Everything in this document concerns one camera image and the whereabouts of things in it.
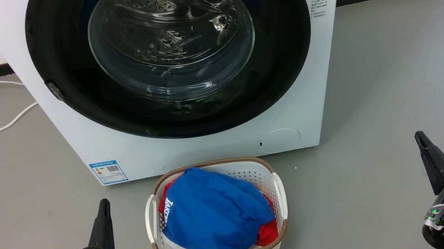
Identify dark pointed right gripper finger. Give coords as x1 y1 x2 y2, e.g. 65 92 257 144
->
414 127 444 198

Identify blue garment with white lettering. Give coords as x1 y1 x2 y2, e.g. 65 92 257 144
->
152 155 280 249

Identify silver door hinge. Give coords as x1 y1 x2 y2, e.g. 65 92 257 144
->
45 80 66 104

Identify round white filter cover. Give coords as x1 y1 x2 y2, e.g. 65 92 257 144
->
256 126 303 156

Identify round black glass washer door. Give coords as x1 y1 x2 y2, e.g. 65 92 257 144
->
19 0 328 163

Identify blue energy label sticker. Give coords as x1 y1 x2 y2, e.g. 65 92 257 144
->
89 158 129 187

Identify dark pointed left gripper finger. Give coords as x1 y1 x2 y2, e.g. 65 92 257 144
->
80 198 119 249

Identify red garment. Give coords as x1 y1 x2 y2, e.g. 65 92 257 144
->
155 164 281 249

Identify white front-load washing machine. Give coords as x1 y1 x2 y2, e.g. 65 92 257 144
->
0 0 376 204

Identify small printed text sticker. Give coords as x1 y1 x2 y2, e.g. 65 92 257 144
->
308 0 330 20

